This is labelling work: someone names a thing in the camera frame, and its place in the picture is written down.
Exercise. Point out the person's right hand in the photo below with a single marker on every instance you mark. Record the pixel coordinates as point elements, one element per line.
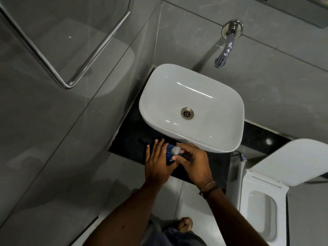
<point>196,166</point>

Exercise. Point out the glass shower partition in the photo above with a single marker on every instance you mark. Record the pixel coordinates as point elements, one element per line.
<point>51,125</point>

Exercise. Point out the metal basin drain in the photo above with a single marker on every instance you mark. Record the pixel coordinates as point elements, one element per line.
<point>187,113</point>

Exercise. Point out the white ceramic wash basin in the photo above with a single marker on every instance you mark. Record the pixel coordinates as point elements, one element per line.
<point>205,94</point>

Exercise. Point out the person's sandalled foot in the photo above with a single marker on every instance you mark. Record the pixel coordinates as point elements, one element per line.
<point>185,224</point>

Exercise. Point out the person's right thumb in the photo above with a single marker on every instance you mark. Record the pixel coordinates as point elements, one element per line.
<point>178,157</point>

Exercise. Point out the person's left little finger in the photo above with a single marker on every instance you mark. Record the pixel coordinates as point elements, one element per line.
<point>148,152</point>

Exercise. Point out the white toilet lid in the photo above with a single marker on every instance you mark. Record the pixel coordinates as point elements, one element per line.
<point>294,161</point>

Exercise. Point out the brown wristband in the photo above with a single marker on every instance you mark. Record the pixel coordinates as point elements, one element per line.
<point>208,188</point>

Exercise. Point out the chrome wall faucet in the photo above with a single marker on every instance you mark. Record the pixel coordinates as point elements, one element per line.
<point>229,43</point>

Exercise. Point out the chrome towel bar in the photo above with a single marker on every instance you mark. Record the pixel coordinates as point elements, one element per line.
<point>69,83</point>

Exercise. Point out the person's left forearm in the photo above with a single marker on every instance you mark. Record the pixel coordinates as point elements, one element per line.
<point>125,217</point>

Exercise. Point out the person's left middle finger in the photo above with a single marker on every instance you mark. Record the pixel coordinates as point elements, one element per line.
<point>162,147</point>

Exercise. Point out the blue bottle with white cap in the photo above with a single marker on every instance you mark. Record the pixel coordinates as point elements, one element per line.
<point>170,152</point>

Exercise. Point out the white toilet bowl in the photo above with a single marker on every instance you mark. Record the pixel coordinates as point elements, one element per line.
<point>261,202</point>

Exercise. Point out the person's right forearm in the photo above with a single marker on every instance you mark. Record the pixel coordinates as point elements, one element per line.
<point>230,217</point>

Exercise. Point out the person's left hand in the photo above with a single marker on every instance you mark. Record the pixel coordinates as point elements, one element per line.
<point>156,167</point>

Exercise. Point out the person's grey trousers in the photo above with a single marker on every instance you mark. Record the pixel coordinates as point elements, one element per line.
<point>176,238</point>

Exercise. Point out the chrome angle valve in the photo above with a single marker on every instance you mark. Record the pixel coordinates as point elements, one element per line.
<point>240,156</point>

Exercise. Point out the person's left thumb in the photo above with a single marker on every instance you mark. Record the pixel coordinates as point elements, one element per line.
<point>173,165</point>

